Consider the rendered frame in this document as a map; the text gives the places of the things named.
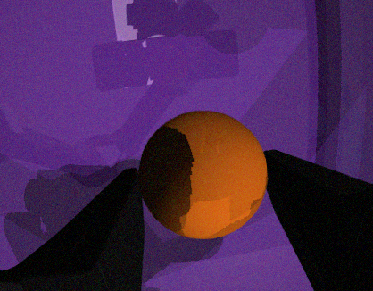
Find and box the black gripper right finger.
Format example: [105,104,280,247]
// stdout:
[265,150,373,291]

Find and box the low clear glass wall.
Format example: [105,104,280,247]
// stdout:
[336,0,373,185]

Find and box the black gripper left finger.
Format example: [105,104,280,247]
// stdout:
[0,167,145,291]

